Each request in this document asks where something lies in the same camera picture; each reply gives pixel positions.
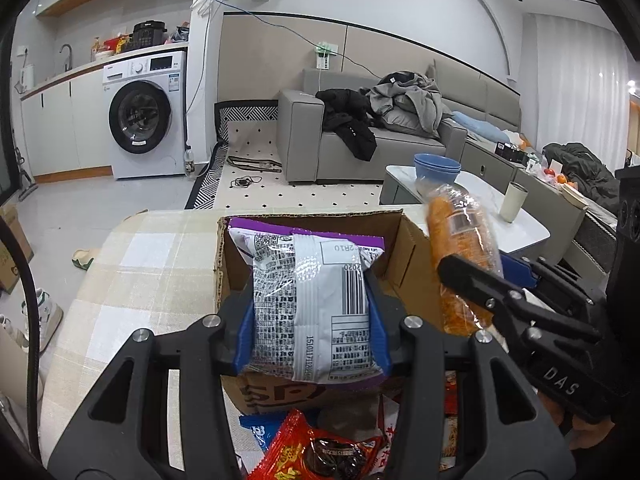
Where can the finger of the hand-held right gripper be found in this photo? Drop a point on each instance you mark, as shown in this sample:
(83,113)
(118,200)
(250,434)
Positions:
(480,287)
(515,270)

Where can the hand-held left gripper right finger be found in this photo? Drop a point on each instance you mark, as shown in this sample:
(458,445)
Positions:
(378,332)

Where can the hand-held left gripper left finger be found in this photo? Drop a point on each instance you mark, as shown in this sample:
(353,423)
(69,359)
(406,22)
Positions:
(246,335)

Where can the clear orange snack packet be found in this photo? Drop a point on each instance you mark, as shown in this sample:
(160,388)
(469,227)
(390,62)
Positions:
(457,240)

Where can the purple snack packet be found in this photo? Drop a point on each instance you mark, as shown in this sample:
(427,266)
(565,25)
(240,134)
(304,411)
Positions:
(300,300)

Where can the brown cardboard box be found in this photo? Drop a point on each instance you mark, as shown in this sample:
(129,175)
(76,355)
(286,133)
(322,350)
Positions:
(400,260)

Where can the blue cookie packet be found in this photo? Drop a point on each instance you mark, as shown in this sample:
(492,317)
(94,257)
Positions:
(260,432)

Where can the white red noodle snack packet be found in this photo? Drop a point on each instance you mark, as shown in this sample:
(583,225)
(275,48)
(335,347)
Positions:
(387,440)

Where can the person's right hand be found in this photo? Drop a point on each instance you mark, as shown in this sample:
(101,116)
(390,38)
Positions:
(585,435)

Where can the cream cup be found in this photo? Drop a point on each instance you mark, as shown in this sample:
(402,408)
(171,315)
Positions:
(512,205)

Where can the white coffee table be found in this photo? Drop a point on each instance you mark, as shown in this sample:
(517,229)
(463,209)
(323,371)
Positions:
(480,190)

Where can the orange fruits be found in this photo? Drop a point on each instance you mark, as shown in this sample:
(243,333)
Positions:
(557,177)

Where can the grey low cabinet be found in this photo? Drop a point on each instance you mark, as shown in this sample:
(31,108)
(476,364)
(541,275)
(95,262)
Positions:
(495,170)

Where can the small black box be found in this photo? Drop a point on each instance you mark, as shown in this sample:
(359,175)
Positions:
(510,150)

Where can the dark green jacket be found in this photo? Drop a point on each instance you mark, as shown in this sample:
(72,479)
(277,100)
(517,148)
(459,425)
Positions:
(580,165)

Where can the red chocolate snack packet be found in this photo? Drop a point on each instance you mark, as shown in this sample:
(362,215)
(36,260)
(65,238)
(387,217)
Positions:
(287,452)

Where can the blue bowl stack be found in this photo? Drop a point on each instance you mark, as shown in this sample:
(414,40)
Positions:
(435,165)

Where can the black white patterned rug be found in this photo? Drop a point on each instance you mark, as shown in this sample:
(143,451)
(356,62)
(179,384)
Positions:
(260,195)

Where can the light blue cloth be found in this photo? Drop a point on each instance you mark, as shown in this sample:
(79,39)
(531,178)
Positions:
(475,125)

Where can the green slipper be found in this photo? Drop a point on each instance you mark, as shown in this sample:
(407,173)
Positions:
(82,258)

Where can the clear plastic bottle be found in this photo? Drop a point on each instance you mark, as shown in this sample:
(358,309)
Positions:
(188,162)

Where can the grey sofa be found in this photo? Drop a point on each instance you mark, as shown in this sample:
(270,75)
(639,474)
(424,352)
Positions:
(325,155)

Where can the white washing machine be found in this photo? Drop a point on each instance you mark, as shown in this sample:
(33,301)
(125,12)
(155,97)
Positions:
(170,160)

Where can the grey clothes pile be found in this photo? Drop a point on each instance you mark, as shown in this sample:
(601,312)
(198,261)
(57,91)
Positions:
(415,105)

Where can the white curtain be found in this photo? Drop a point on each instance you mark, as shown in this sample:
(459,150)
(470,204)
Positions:
(575,85)

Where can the black jacket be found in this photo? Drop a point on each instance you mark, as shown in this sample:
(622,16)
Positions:
(350,120)

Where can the printed cardboard floor box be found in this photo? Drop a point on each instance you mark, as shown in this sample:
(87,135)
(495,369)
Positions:
(12,260)

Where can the white kitchen base cabinets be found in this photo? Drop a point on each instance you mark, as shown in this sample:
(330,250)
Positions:
(55,130)

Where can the black pressure cooker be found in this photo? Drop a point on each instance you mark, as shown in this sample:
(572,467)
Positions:
(145,35)

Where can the kitchen faucet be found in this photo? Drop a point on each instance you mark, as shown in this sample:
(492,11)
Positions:
(70,57)

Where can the wall power outlet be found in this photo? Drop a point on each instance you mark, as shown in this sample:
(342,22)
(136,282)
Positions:
(325,60)

